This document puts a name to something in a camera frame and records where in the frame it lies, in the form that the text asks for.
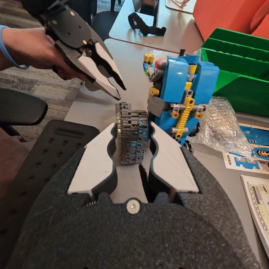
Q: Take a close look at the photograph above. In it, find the black perforated pad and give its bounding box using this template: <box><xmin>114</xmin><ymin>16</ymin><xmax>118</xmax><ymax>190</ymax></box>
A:
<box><xmin>0</xmin><ymin>120</ymin><xmax>100</xmax><ymax>269</ymax></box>

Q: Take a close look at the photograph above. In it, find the blue sticker sheet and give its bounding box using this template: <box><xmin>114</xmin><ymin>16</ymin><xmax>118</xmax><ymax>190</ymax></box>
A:
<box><xmin>222</xmin><ymin>124</ymin><xmax>269</xmax><ymax>175</ymax></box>

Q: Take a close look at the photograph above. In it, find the grey desk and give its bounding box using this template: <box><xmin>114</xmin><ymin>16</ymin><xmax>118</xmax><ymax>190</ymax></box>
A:
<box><xmin>63</xmin><ymin>38</ymin><xmax>269</xmax><ymax>269</ymax></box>

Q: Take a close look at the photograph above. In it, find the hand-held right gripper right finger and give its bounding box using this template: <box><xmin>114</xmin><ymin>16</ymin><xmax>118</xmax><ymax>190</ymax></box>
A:
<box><xmin>148</xmin><ymin>121</ymin><xmax>200</xmax><ymax>193</ymax></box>

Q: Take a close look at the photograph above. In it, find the instruction booklet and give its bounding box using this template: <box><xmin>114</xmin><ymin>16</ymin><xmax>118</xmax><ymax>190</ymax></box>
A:
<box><xmin>240</xmin><ymin>174</ymin><xmax>269</xmax><ymax>252</ymax></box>

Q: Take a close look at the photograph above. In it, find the person's left forearm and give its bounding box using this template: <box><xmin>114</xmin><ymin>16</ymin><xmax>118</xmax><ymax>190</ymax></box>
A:
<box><xmin>0</xmin><ymin>27</ymin><xmax>15</xmax><ymax>71</ymax></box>

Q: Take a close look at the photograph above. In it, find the orange chair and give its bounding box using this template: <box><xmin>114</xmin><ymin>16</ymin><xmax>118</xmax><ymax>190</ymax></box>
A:
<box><xmin>192</xmin><ymin>0</ymin><xmax>269</xmax><ymax>41</ymax></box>

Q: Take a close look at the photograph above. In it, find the green plastic bin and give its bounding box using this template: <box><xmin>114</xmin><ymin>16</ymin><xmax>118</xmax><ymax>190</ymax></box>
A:
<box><xmin>200</xmin><ymin>27</ymin><xmax>269</xmax><ymax>118</ymax></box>

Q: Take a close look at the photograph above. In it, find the blue toy robot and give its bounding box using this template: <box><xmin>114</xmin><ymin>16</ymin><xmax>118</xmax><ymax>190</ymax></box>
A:
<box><xmin>143</xmin><ymin>49</ymin><xmax>220</xmax><ymax>155</ymax></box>

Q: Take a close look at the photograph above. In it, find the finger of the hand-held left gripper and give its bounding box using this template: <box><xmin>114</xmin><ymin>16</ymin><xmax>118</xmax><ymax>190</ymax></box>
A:
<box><xmin>95</xmin><ymin>41</ymin><xmax>127</xmax><ymax>91</ymax></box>
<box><xmin>78</xmin><ymin>56</ymin><xmax>121</xmax><ymax>101</ymax></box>

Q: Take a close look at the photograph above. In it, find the person's left hand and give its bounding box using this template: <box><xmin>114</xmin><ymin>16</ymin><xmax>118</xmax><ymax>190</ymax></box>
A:
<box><xmin>6</xmin><ymin>27</ymin><xmax>89</xmax><ymax>81</ymax></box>

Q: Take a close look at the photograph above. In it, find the neighbouring grey table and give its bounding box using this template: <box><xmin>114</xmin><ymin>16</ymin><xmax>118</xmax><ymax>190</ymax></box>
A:
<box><xmin>109</xmin><ymin>0</ymin><xmax>204</xmax><ymax>53</ymax></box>

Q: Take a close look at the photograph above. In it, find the black plastic bracket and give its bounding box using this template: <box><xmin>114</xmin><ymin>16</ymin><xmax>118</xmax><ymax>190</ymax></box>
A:
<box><xmin>128</xmin><ymin>12</ymin><xmax>167</xmax><ymax>37</ymax></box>

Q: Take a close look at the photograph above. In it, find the blue wristband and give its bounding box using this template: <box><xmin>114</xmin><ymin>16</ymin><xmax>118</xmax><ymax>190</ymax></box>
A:
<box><xmin>0</xmin><ymin>25</ymin><xmax>30</xmax><ymax>70</ymax></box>

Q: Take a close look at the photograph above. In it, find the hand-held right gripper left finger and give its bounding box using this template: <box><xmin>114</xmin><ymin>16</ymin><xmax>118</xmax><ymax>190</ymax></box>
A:
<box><xmin>67</xmin><ymin>123</ymin><xmax>118</xmax><ymax>195</ymax></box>

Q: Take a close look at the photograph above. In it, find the grey toy track chain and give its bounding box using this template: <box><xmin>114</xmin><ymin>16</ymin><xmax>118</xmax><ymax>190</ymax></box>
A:
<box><xmin>115</xmin><ymin>101</ymin><xmax>148</xmax><ymax>166</ymax></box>

